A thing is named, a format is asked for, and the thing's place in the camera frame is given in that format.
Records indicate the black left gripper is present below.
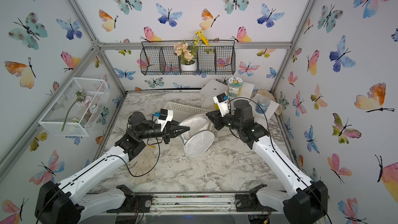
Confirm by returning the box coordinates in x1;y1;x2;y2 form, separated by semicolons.
137;121;188;146

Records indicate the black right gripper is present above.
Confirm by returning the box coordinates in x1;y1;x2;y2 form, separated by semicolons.
207;109;245;133

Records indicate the white mesh laundry bag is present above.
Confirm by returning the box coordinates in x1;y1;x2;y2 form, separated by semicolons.
179;113;215;157

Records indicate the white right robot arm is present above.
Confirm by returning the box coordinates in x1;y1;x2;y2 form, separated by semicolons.
206;94;328;224

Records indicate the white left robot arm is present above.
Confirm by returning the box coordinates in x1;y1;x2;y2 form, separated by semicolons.
35;109;190;224

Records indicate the white perforated plastic basket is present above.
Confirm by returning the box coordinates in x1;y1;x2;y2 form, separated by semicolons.
163;102;211;144

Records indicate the green lidded glass jar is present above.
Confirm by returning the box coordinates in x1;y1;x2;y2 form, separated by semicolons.
227;76;243;97

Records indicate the beige work glove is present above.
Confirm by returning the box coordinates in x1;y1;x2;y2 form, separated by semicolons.
130;145;158;185

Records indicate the white tiered wooden shelf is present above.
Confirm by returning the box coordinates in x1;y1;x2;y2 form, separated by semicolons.
200;79;279;119

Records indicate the blue granule jar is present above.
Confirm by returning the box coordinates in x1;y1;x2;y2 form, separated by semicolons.
256;96;271;114

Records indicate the beige woven fan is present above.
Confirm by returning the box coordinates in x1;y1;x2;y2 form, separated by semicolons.
257;89;283;116

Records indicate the white pot with flowers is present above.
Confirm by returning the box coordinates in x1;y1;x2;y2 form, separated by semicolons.
173;30;210;72

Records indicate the pink artificial rose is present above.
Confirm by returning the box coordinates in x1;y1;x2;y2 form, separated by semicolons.
61;89;93;132

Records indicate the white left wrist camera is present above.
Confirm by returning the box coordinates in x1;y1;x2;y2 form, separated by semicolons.
155;108;174;131

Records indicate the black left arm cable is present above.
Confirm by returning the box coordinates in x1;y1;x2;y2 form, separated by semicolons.
34;136;161;224

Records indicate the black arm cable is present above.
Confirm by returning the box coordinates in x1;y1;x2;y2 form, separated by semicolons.
34;136;161;224
226;97;333;224

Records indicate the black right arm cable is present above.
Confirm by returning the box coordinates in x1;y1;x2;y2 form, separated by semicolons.
226;97;333;224

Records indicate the black wire wall basket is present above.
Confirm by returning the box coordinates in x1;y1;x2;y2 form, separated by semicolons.
137;40;236;78

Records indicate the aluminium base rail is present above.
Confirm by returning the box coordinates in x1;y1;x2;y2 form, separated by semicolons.
62;191;324;217

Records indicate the white wire wall basket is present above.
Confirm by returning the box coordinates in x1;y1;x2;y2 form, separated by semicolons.
38;77;110;137

